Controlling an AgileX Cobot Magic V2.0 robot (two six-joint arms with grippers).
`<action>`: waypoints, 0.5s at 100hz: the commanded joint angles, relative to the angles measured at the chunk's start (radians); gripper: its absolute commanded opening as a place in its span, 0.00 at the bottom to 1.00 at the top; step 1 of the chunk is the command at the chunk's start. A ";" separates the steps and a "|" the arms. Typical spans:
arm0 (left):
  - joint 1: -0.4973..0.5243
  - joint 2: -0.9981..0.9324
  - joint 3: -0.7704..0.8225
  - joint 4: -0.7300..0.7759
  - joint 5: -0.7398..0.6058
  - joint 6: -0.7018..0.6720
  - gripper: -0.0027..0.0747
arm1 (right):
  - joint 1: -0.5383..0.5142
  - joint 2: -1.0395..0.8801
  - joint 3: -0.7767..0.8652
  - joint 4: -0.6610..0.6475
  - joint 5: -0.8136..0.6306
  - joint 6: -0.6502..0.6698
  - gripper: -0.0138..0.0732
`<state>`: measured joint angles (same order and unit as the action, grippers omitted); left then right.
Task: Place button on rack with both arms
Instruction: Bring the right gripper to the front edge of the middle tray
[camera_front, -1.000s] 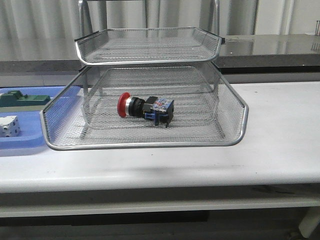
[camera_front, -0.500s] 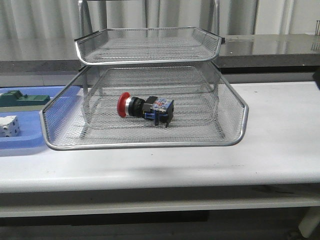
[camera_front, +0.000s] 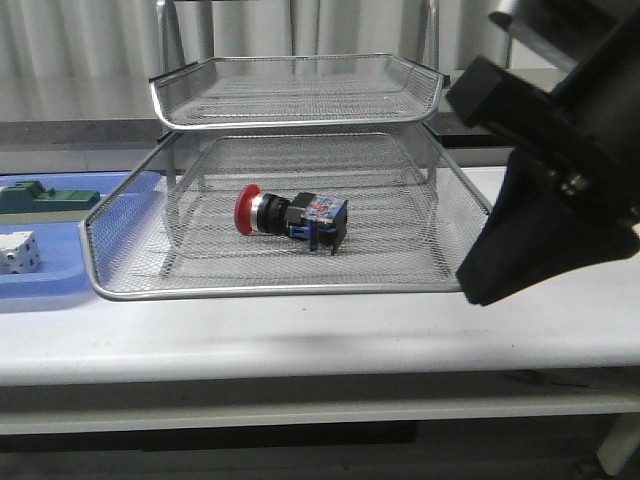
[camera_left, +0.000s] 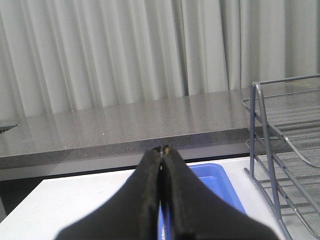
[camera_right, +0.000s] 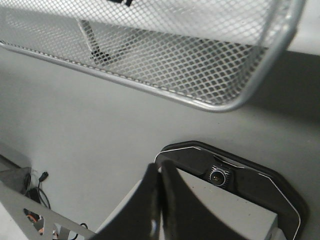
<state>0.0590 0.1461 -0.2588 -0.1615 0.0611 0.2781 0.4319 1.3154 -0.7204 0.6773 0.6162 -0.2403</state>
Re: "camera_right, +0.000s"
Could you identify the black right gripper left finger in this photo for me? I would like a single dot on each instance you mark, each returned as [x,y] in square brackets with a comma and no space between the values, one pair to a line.
[139,219]

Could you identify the black front camera device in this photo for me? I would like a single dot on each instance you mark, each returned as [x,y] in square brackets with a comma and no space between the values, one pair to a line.
[243,178]

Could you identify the silver mesh tray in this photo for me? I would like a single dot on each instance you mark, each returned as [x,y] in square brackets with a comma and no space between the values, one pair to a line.
[211,55]

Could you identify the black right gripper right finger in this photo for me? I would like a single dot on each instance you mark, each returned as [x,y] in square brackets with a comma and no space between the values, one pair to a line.
[185,217]

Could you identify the silver metal rack frame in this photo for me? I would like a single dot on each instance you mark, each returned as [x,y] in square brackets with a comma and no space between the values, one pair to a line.
[97,56]

